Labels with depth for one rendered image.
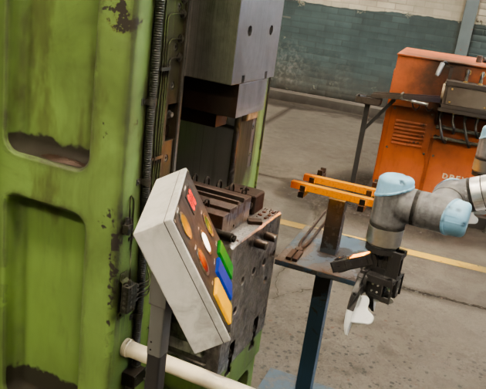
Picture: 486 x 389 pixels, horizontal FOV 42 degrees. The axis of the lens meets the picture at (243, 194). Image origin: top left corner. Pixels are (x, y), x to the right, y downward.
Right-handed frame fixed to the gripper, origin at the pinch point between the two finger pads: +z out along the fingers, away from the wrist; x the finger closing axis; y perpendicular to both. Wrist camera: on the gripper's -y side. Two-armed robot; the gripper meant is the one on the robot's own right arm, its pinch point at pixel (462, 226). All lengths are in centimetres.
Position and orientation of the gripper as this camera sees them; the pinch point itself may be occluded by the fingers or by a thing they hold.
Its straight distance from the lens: 228.1
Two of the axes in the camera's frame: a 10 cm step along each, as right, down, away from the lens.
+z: -1.3, 9.4, 3.2
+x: 5.5, -2.0, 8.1
